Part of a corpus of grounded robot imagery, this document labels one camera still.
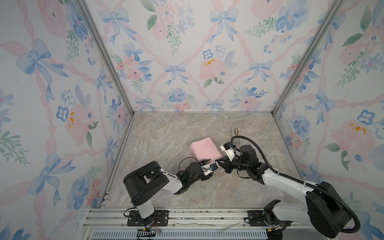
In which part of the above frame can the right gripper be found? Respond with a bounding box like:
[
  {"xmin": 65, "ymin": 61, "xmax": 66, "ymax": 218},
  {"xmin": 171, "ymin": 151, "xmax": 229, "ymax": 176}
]
[{"xmin": 214, "ymin": 155, "xmax": 250, "ymax": 175}]

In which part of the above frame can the purple wrapping paper sheet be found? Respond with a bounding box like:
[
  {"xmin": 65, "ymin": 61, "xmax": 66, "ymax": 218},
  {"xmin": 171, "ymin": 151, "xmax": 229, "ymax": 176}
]
[{"xmin": 190, "ymin": 137, "xmax": 223, "ymax": 164}]

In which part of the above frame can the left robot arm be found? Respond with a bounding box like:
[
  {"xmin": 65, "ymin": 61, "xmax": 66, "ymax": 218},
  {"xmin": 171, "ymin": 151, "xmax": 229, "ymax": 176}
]
[{"xmin": 123, "ymin": 159, "xmax": 218, "ymax": 228}]

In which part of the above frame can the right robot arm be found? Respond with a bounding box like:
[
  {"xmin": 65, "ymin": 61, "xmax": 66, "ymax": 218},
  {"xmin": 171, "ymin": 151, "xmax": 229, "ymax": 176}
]
[{"xmin": 216, "ymin": 143, "xmax": 353, "ymax": 238}]

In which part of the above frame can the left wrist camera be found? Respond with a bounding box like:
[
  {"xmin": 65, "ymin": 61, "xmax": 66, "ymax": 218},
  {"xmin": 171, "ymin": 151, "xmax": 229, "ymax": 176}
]
[{"xmin": 202, "ymin": 163, "xmax": 218, "ymax": 176}]

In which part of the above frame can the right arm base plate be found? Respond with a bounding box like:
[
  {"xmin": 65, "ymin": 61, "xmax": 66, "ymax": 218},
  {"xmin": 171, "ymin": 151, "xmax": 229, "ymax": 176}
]
[{"xmin": 247, "ymin": 209, "xmax": 291, "ymax": 227}]

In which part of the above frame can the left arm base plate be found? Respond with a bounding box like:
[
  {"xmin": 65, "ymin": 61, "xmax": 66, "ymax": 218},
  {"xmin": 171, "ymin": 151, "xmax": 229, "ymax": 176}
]
[{"xmin": 127, "ymin": 210, "xmax": 170, "ymax": 228}]

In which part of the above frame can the aluminium front rail frame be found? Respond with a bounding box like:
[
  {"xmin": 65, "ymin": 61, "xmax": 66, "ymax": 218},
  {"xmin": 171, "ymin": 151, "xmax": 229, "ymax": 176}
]
[{"xmin": 77, "ymin": 206, "xmax": 340, "ymax": 240}]

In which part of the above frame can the white slotted cable duct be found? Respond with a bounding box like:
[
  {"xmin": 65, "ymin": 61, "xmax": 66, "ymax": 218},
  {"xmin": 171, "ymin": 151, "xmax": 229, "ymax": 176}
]
[{"xmin": 90, "ymin": 229, "xmax": 268, "ymax": 240}]

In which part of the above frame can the left aluminium corner post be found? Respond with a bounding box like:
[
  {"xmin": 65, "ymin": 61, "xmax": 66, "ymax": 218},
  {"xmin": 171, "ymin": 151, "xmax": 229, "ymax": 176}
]
[{"xmin": 74, "ymin": 0, "xmax": 134, "ymax": 117}]

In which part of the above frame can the aluminium corner post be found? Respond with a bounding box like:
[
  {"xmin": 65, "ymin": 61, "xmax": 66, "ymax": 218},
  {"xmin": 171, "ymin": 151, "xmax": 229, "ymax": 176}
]
[
  {"xmin": 74, "ymin": 0, "xmax": 134, "ymax": 117},
  {"xmin": 272, "ymin": 0, "xmax": 345, "ymax": 117}
]

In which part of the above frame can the black corrugated cable conduit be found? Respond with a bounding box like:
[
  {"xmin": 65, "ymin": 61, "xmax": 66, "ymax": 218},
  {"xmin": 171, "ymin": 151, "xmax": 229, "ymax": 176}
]
[{"xmin": 230, "ymin": 135, "xmax": 361, "ymax": 234}]

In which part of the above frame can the right aluminium corner post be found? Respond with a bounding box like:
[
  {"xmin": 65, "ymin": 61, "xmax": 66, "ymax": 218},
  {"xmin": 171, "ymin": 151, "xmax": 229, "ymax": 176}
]
[{"xmin": 272, "ymin": 0, "xmax": 345, "ymax": 117}]

